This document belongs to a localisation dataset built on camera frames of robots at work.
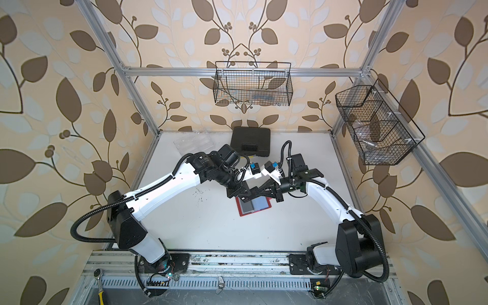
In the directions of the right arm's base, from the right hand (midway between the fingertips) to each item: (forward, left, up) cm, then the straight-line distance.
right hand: (257, 193), depth 75 cm
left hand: (0, +4, +3) cm, 5 cm away
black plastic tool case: (+40, +1, -13) cm, 42 cm away
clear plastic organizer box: (+42, +35, -14) cm, 56 cm away
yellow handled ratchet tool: (-23, +62, -16) cm, 68 cm away
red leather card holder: (+3, -2, -18) cm, 18 cm away
